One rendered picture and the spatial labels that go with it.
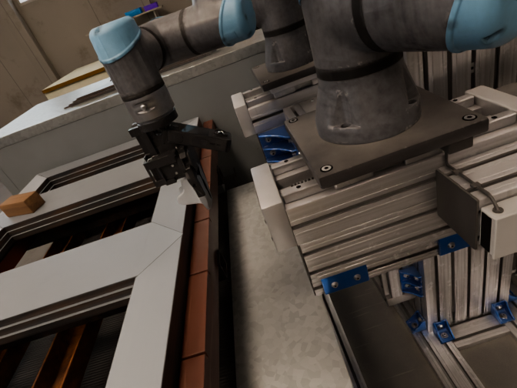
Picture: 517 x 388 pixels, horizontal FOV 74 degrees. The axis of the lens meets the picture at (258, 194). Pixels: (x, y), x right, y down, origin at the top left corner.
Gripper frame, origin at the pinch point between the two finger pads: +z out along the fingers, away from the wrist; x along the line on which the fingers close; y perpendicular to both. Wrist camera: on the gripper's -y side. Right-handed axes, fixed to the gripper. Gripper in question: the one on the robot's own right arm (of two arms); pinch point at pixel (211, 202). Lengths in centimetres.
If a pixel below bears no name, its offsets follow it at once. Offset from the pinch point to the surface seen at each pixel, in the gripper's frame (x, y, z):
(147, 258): 3.8, 16.3, 5.7
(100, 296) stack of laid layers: 8.8, 26.5, 7.5
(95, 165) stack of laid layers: -69, 54, 7
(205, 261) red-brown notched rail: 5.6, 5.1, 9.7
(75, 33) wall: -805, 315, -49
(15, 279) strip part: -4, 52, 6
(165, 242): 0.2, 12.9, 5.7
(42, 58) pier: -782, 399, -28
